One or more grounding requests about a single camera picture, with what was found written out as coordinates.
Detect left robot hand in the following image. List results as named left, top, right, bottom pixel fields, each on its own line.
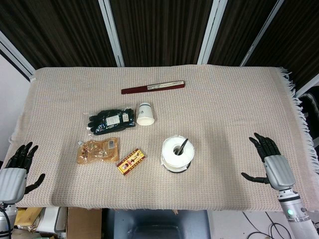
left=0, top=141, right=46, bottom=204

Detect black ring with stick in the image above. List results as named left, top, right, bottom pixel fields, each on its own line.
left=166, top=138, right=191, bottom=174

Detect white paper cup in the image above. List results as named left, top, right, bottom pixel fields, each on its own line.
left=136, top=102, right=156, bottom=126

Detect black chair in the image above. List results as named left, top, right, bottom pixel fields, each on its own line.
left=101, top=208, right=212, bottom=239

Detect brown cardboard box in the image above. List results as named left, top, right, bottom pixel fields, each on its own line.
left=66, top=207, right=103, bottom=239

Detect yellow padded envelope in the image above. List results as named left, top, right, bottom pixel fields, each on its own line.
left=14, top=207, right=43, bottom=229

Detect brown sauce pouch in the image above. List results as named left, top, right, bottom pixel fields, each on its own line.
left=76, top=136, right=121, bottom=165

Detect white plastic container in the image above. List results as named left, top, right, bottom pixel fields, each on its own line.
left=37, top=207, right=67, bottom=235

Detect yellow red snack box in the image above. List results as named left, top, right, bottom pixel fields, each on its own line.
left=117, top=148, right=147, bottom=176

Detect white tape roll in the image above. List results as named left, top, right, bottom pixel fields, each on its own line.
left=161, top=134, right=195, bottom=171

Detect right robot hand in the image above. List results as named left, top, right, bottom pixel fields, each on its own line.
left=241, top=132, right=297, bottom=191

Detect black gloves in plastic bag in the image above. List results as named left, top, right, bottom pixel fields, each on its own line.
left=83, top=106, right=138, bottom=136

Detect dark bag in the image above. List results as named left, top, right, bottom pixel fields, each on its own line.
left=299, top=92, right=319, bottom=160

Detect dark red folded fan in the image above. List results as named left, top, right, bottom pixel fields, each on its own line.
left=121, top=80, right=186, bottom=95

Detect black cable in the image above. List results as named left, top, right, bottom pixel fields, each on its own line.
left=243, top=211, right=292, bottom=239

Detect beige woven tablecloth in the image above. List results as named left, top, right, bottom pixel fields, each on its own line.
left=8, top=65, right=319, bottom=212

